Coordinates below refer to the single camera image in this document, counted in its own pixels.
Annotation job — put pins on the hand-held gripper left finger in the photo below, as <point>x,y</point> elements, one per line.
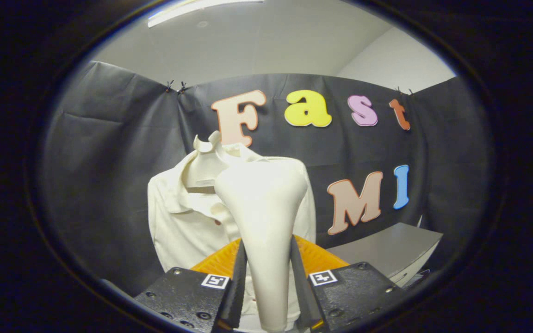
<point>236,296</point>

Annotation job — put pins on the white cabinet with grey top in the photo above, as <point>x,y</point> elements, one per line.
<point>387,249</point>

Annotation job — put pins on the black backdrop cloth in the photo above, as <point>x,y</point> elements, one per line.
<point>109,162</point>

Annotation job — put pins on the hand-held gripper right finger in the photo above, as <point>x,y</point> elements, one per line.
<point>304,296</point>

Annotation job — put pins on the cream button-up shirt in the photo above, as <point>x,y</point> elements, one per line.
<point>183,231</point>

